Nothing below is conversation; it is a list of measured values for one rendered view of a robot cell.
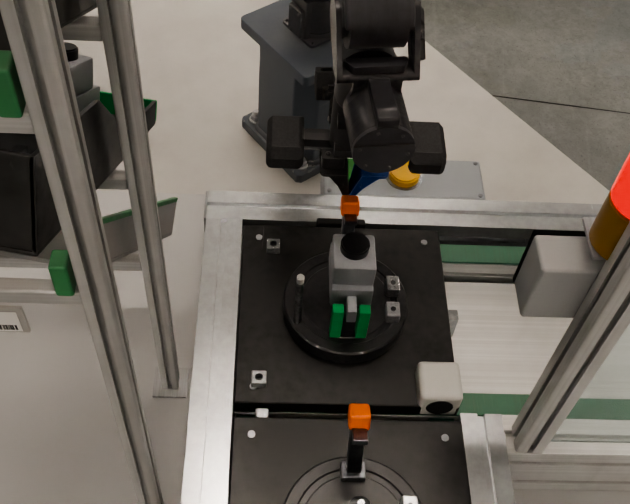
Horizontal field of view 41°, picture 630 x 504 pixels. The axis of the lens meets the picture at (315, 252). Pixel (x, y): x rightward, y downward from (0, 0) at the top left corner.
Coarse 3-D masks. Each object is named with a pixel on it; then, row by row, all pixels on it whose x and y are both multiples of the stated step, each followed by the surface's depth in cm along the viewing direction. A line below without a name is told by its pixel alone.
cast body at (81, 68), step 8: (72, 48) 76; (72, 56) 75; (80, 56) 77; (88, 56) 77; (72, 64) 75; (80, 64) 76; (88, 64) 77; (72, 72) 75; (80, 72) 76; (88, 72) 77; (72, 80) 75; (80, 80) 76; (88, 80) 78; (80, 88) 77; (88, 88) 78; (96, 88) 79; (80, 96) 77; (88, 96) 78; (96, 96) 80; (80, 104) 77; (88, 104) 79
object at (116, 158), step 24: (96, 120) 65; (96, 144) 66; (120, 144) 72; (0, 168) 55; (24, 168) 55; (96, 168) 67; (0, 192) 56; (24, 192) 56; (48, 192) 58; (0, 216) 57; (24, 216) 56; (48, 216) 58; (0, 240) 58; (24, 240) 57; (48, 240) 59
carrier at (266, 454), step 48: (240, 432) 87; (288, 432) 87; (336, 432) 88; (384, 432) 88; (432, 432) 88; (240, 480) 84; (288, 480) 84; (336, 480) 82; (384, 480) 83; (432, 480) 85
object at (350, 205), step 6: (342, 198) 94; (348, 198) 94; (354, 198) 94; (342, 204) 93; (348, 204) 93; (354, 204) 93; (342, 210) 93; (348, 210) 93; (354, 210) 93; (342, 216) 95; (348, 216) 93; (354, 216) 93; (342, 222) 95; (348, 222) 92; (354, 222) 92; (342, 228) 95; (348, 228) 95; (354, 228) 95
